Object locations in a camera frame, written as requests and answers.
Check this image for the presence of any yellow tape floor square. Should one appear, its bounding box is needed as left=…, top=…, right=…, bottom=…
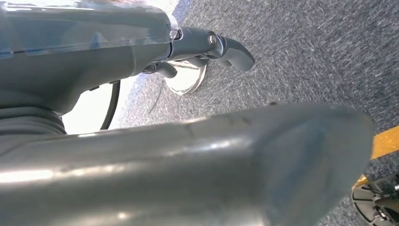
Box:
left=351, top=124, right=399, bottom=192

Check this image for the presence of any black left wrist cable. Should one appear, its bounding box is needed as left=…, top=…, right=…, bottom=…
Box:
left=99, top=80, right=121, bottom=131

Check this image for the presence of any black robot foot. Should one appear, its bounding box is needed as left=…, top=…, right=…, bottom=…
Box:
left=351, top=173, right=399, bottom=226

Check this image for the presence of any pole stand with round base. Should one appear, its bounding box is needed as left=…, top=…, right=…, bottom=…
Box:
left=163, top=59, right=208, bottom=96

